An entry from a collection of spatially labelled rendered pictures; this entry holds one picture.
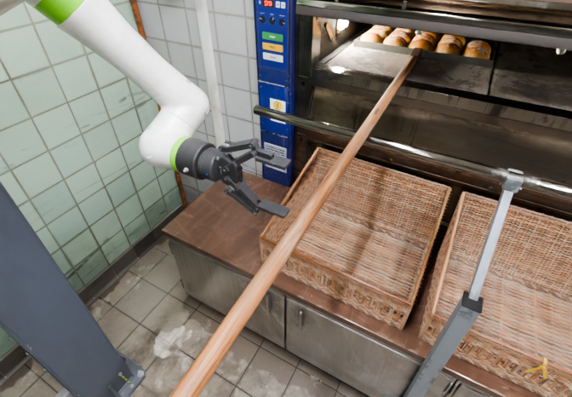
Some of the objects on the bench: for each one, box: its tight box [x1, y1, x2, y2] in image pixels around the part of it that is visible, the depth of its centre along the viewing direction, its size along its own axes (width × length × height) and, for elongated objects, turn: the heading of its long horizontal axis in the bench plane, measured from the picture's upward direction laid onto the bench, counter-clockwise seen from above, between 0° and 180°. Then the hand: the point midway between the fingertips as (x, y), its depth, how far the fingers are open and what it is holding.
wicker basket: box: [260, 147, 452, 331], centre depth 128 cm, size 49×56×28 cm
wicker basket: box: [418, 192, 572, 397], centre depth 105 cm, size 49×56×28 cm
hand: (283, 189), depth 73 cm, fingers open, 13 cm apart
